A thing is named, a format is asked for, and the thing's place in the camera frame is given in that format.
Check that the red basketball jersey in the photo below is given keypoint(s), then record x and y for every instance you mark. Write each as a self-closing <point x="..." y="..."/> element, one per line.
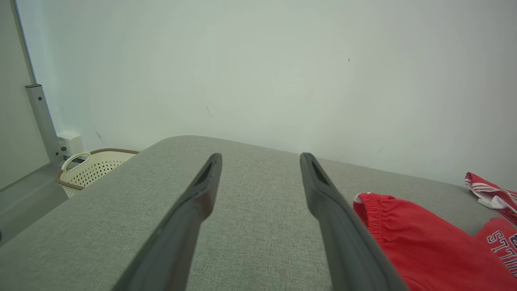
<point x="494" y="194"/>

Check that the red shorts white trim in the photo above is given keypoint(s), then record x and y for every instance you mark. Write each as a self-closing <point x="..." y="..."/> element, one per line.
<point x="424" y="246"/>

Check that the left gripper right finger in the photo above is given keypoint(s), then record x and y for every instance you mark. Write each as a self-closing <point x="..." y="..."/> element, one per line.
<point x="347" y="250"/>

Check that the grey metal post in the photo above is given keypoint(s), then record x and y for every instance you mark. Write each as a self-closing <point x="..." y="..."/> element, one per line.
<point x="42" y="117"/>

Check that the white wall socket box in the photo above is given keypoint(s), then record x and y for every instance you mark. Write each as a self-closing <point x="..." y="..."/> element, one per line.
<point x="70" y="141"/>

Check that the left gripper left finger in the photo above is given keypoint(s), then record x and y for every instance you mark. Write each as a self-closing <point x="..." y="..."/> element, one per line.
<point x="177" y="242"/>

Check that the cream perforated laundry basket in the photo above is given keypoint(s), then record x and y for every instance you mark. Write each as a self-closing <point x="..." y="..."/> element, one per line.
<point x="97" y="167"/>

